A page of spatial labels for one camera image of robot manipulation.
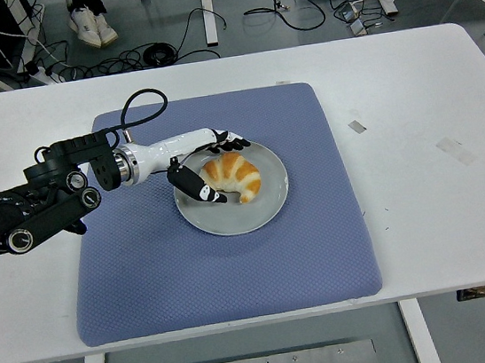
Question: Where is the long black floor cable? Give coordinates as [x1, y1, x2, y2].
[169, 3, 232, 62]

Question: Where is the large clear tape patch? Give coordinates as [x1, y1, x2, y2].
[434, 132, 479, 170]

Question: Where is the coiled black cable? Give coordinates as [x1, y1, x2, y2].
[141, 40, 179, 69]

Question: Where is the grey power adapter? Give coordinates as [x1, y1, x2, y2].
[337, 0, 364, 22]

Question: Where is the round grey plate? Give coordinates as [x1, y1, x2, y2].
[168, 130, 297, 243]

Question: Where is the blue quilted mat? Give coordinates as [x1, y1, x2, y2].
[48, 75, 388, 351]

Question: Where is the person's foot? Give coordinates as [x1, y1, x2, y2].
[92, 10, 121, 47]
[66, 4, 101, 51]

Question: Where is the white power strip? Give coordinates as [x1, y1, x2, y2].
[24, 57, 66, 89]

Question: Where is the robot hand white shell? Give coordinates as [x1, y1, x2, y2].
[126, 121, 259, 217]

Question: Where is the golden croissant bread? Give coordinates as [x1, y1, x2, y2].
[196, 146, 265, 209]

